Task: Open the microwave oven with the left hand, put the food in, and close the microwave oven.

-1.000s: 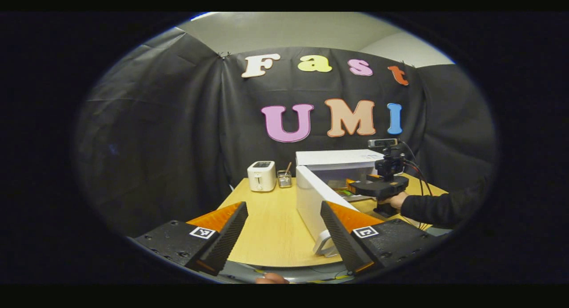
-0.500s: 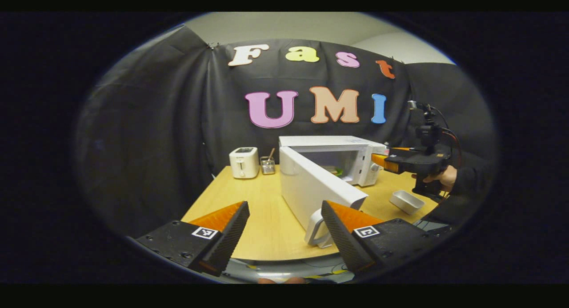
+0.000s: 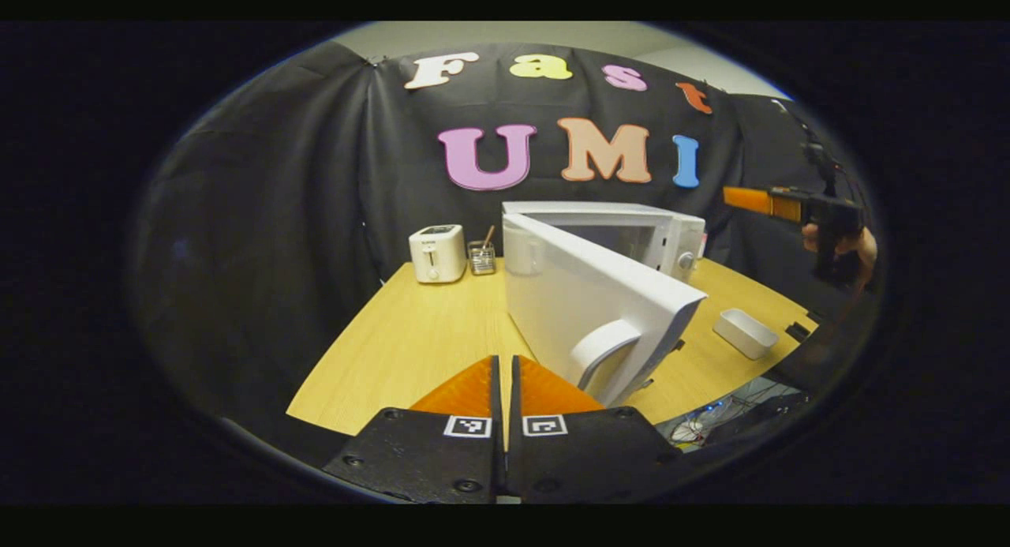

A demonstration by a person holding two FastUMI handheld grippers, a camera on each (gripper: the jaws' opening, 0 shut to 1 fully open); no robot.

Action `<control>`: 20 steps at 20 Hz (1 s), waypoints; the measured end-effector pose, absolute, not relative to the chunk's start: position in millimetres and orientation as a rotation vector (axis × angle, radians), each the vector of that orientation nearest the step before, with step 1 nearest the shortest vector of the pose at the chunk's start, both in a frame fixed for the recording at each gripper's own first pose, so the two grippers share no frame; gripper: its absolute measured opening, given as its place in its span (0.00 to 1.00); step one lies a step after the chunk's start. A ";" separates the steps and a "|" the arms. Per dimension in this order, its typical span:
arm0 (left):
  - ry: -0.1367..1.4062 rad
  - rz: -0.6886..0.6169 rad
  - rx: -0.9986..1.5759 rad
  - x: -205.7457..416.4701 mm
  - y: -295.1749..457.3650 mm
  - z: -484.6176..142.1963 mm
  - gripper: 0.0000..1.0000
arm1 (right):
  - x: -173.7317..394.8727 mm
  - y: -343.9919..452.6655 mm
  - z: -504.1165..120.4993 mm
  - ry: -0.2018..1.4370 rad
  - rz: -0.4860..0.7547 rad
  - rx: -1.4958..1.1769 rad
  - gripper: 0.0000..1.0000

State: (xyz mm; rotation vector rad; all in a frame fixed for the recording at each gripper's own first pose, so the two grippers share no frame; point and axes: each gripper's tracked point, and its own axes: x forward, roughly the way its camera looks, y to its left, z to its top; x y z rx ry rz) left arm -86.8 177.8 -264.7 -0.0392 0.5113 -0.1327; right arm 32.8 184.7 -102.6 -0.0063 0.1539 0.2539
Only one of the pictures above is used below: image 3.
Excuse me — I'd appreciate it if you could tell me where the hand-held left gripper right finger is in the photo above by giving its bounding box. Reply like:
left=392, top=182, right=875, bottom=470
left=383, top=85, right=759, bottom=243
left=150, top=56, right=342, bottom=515
left=505, top=354, right=691, bottom=505

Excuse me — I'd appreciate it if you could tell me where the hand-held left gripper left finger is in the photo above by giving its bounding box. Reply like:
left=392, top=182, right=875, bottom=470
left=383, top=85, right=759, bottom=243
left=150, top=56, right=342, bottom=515
left=322, top=354, right=506, bottom=505

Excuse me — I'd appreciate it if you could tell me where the small black bracket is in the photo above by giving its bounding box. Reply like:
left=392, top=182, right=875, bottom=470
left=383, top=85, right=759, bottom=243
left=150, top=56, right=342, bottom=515
left=784, top=309, right=824, bottom=345

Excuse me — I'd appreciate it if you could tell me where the white rectangular plastic tray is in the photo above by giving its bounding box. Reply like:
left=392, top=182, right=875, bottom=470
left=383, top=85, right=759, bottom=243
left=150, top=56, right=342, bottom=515
left=713, top=307, right=781, bottom=362

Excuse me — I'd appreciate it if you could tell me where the black backdrop cloth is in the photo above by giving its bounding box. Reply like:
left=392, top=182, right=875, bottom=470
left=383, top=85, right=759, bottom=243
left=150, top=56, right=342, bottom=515
left=130, top=42, right=877, bottom=421

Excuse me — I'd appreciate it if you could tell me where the glass cup with sticks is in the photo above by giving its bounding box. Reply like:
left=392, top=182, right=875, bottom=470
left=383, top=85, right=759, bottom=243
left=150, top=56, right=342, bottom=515
left=467, top=225, right=499, bottom=277

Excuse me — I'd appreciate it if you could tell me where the white toaster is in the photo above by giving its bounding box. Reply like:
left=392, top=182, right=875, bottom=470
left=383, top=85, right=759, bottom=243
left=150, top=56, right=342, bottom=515
left=408, top=223, right=469, bottom=285

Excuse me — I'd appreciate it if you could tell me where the tangle of cables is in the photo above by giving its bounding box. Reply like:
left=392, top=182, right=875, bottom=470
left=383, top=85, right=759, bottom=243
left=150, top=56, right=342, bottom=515
left=659, top=376, right=802, bottom=451

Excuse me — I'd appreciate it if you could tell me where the white microwave oven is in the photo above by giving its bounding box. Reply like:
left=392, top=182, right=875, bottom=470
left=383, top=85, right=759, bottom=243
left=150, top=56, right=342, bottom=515
left=502, top=200, right=709, bottom=408

